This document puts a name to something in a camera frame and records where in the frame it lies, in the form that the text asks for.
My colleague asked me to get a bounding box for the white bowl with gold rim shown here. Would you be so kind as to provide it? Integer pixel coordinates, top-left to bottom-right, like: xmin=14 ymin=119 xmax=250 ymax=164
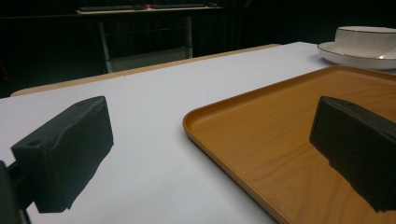
xmin=333 ymin=25 xmax=396 ymax=60

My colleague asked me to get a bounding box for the white table mat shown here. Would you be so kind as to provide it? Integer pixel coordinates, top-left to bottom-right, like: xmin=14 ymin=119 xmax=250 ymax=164
xmin=0 ymin=41 xmax=396 ymax=224

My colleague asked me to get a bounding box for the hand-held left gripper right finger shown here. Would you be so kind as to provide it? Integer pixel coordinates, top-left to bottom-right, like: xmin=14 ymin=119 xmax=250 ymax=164
xmin=308 ymin=95 xmax=396 ymax=214

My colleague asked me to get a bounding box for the wooden tray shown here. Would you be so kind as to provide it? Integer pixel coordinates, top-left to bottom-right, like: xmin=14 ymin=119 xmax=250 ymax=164
xmin=182 ymin=64 xmax=396 ymax=224

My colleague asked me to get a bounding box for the background table with metal legs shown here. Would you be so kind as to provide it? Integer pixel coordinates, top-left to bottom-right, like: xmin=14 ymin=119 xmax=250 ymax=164
xmin=75 ymin=5 xmax=225 ymax=75

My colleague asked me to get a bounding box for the dark keyboard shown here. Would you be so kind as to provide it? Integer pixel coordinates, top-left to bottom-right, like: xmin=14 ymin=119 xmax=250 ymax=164
xmin=78 ymin=5 xmax=138 ymax=13

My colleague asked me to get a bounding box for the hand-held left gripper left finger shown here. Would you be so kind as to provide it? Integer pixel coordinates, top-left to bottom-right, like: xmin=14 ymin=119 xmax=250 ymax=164
xmin=10 ymin=95 xmax=115 ymax=215

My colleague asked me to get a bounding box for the white plate with gold rim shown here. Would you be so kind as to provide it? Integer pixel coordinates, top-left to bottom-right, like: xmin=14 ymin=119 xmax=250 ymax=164
xmin=317 ymin=41 xmax=396 ymax=71

